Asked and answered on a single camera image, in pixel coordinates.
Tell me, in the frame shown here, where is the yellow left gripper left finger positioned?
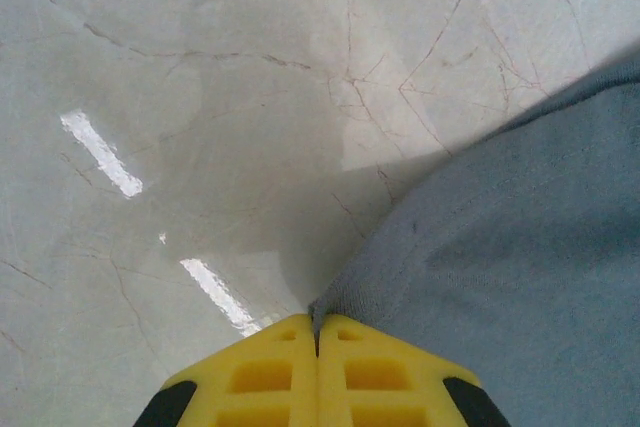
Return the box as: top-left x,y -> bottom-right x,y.
132,314 -> 319,427

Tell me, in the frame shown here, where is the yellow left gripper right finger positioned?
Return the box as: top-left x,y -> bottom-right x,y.
316,314 -> 511,427

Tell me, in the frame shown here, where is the grey t-shirt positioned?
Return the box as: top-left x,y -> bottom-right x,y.
307,44 -> 640,427

